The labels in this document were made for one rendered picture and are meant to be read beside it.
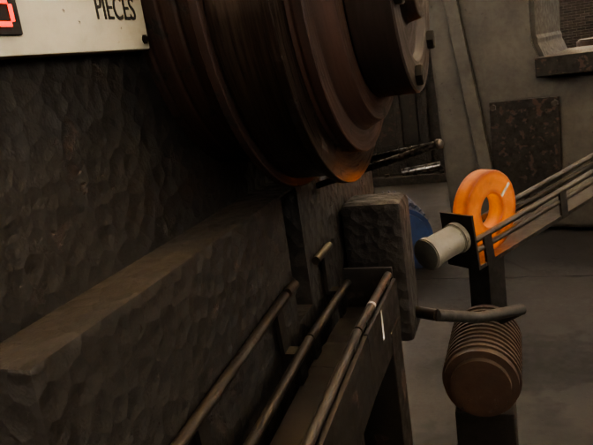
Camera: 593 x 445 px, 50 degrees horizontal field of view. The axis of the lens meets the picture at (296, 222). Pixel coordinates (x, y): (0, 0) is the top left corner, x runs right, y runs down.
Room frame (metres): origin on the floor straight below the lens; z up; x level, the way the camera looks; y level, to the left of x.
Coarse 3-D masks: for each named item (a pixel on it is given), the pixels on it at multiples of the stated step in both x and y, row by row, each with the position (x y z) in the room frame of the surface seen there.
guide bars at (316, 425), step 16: (384, 288) 0.83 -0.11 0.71; (368, 304) 0.77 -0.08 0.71; (368, 320) 0.73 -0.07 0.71; (352, 336) 0.69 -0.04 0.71; (352, 352) 0.66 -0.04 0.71; (336, 368) 0.63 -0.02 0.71; (336, 384) 0.60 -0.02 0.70; (320, 400) 0.58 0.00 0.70; (320, 416) 0.55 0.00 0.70; (320, 432) 0.55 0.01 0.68
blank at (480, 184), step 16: (480, 176) 1.16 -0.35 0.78; (496, 176) 1.18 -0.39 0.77; (464, 192) 1.14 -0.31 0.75; (480, 192) 1.15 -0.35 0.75; (496, 192) 1.18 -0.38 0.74; (512, 192) 1.21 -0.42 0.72; (464, 208) 1.13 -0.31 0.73; (480, 208) 1.15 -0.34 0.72; (496, 208) 1.20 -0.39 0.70; (512, 208) 1.21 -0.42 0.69; (480, 224) 1.15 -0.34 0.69; (512, 224) 1.20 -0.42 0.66
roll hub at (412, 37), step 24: (360, 0) 0.63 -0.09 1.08; (384, 0) 0.63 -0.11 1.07; (408, 0) 0.71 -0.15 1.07; (360, 24) 0.64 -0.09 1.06; (384, 24) 0.64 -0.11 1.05; (408, 24) 0.76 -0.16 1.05; (360, 48) 0.66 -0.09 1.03; (384, 48) 0.65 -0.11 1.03; (408, 48) 0.69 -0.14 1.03; (384, 72) 0.67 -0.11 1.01; (408, 72) 0.67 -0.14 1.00; (384, 96) 0.74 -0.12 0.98
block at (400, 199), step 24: (360, 216) 0.98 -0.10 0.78; (384, 216) 0.97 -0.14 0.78; (408, 216) 1.01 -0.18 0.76; (360, 240) 0.98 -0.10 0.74; (384, 240) 0.97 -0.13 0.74; (408, 240) 0.99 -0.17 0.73; (360, 264) 0.98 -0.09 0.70; (384, 264) 0.97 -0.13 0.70; (408, 264) 0.97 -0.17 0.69; (408, 288) 0.96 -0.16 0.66; (408, 312) 0.96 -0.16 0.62; (408, 336) 0.96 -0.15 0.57
